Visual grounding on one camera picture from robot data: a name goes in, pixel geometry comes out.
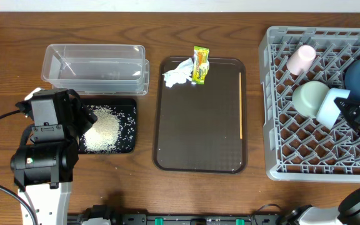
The grey dishwasher rack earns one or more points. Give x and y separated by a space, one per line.
298 148

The black waste tray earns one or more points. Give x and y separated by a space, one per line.
127 140

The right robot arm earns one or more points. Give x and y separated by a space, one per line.
348 211

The clear plastic bin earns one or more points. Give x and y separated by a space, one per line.
97 69

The pile of white rice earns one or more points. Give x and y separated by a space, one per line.
103 129

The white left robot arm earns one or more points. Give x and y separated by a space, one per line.
48 151

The wooden chopstick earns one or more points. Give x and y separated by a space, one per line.
240 107

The crumpled white napkin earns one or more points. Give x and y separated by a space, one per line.
180 75

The brown serving tray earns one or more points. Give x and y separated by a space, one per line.
197 125

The pink cup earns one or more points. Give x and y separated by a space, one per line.
301 60

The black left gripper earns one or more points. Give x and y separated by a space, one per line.
80 115

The yellow snack wrapper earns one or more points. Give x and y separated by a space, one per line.
201 64

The mint green bowl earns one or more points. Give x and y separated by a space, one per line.
308 98

